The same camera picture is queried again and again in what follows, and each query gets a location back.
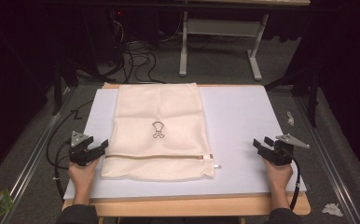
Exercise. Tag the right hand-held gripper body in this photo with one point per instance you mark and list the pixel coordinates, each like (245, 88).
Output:
(282, 154)

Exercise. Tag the person's right hand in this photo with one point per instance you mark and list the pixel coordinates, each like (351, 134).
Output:
(280, 177)

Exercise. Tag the metal floor rail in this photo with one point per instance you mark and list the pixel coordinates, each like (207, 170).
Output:
(327, 158)
(35, 155)

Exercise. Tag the white foam board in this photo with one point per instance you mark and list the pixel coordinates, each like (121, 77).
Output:
(240, 124)

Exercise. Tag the wooden table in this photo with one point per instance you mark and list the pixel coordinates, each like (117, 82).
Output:
(200, 208)

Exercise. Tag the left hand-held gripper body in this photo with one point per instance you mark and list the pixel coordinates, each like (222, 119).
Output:
(77, 152)

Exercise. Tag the person's left hand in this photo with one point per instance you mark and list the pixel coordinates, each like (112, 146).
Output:
(81, 175)

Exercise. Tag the cream mesh laundry bag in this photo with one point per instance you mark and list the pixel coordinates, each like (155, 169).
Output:
(159, 109)

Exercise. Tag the grey metal desk frame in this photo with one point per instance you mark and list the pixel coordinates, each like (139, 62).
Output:
(221, 28)

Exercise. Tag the crumpled white paper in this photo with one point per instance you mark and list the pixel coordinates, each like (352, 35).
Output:
(333, 210)

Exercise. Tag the black stand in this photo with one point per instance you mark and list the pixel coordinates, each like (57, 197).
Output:
(311, 93)
(58, 84)

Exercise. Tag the small clear plastic scrap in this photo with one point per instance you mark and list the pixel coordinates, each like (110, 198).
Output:
(290, 118)

